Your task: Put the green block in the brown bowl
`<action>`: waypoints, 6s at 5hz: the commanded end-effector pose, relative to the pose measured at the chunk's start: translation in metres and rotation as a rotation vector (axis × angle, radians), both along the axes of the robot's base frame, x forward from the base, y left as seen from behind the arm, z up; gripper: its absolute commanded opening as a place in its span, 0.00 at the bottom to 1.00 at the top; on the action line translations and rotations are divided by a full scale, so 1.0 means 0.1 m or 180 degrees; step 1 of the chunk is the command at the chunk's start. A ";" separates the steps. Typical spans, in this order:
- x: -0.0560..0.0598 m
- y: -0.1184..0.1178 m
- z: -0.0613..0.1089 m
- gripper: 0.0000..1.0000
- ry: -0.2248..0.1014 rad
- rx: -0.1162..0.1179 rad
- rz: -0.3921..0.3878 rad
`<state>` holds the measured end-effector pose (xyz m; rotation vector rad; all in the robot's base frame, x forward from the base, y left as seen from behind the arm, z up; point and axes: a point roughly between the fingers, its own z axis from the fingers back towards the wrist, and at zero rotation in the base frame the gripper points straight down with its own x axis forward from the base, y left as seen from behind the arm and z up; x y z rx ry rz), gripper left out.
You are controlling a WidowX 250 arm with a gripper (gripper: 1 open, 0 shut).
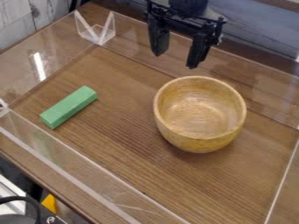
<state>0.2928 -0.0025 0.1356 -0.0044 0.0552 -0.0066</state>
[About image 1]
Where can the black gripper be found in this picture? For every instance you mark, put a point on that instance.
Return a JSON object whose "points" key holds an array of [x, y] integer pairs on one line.
{"points": [[186, 16]]}

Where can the green rectangular block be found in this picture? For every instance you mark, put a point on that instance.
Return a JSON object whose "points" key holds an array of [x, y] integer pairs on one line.
{"points": [[69, 106]]}

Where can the brown wooden bowl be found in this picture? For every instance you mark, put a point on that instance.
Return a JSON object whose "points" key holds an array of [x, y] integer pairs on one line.
{"points": [[200, 113]]}

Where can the yellow and black device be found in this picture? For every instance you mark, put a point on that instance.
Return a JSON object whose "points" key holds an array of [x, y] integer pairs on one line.
{"points": [[48, 211]]}

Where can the clear acrylic corner bracket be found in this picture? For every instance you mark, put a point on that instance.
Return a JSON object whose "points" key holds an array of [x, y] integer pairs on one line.
{"points": [[96, 33]]}

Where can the clear acrylic front wall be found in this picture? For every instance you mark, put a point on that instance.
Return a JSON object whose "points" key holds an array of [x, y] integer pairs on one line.
{"points": [[86, 186]]}

